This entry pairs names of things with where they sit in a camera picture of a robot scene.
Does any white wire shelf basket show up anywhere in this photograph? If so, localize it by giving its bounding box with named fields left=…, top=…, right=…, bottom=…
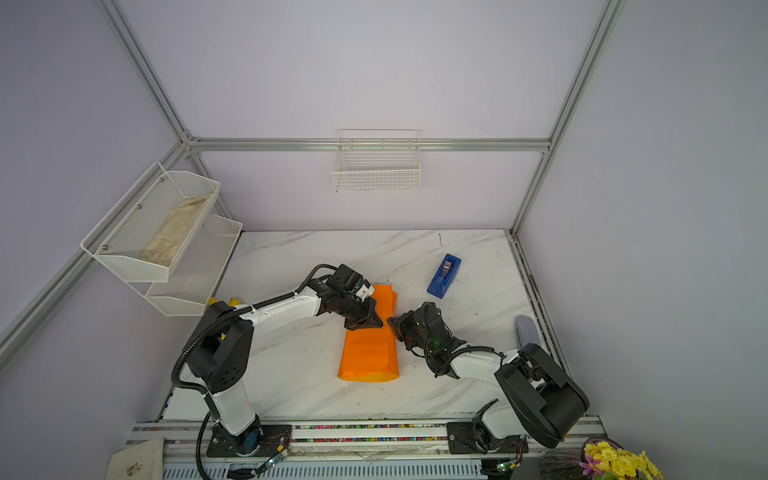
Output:
left=80, top=162, right=220, bottom=283
left=141, top=214, right=242, bottom=317

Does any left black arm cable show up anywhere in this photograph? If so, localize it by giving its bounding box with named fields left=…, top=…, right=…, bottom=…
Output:
left=170, top=262, right=338, bottom=480

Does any upper white wire shelf basket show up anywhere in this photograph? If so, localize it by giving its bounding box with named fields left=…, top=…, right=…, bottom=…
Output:
left=80, top=162, right=220, bottom=283

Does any beige cloth in basket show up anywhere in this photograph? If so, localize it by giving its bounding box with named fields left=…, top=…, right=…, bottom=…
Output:
left=140, top=194, right=211, bottom=267

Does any beige cloth bag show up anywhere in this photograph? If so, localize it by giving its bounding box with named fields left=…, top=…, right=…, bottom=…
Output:
left=105, top=438, right=164, bottom=480

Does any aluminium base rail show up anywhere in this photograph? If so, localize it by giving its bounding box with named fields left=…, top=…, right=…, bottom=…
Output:
left=104, top=415, right=608, bottom=480

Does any lower white wire shelf basket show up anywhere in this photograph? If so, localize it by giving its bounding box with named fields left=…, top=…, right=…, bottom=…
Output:
left=141, top=214, right=242, bottom=317

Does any blue tape dispenser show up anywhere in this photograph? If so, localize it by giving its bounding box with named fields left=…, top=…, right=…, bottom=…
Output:
left=427, top=254, right=461, bottom=299

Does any grey round object on table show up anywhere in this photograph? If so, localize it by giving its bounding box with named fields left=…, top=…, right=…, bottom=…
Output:
left=514, top=315, right=541, bottom=349

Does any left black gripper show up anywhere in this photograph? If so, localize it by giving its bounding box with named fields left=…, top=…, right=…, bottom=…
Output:
left=336, top=294, right=384, bottom=332

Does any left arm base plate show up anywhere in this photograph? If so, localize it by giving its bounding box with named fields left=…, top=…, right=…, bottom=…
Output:
left=206, top=423, right=293, bottom=458

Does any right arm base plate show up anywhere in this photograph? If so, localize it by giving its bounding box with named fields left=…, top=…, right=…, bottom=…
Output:
left=446, top=422, right=529, bottom=455

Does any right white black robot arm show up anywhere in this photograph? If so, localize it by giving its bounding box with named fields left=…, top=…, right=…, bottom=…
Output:
left=388, top=302, right=589, bottom=454

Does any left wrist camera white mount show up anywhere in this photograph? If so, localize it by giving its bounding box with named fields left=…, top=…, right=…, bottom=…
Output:
left=355, top=282, right=375, bottom=301

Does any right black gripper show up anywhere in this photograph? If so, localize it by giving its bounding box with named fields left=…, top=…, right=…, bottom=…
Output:
left=386, top=311, right=434, bottom=355

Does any yellow flower bouquet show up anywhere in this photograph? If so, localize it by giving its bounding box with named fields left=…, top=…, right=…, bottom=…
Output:
left=579, top=440, right=664, bottom=479

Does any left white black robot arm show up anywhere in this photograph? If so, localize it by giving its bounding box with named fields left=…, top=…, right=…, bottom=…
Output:
left=170, top=264, right=383, bottom=439

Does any white wire basket on wall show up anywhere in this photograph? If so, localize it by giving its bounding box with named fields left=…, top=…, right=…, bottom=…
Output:
left=332, top=129, right=421, bottom=194

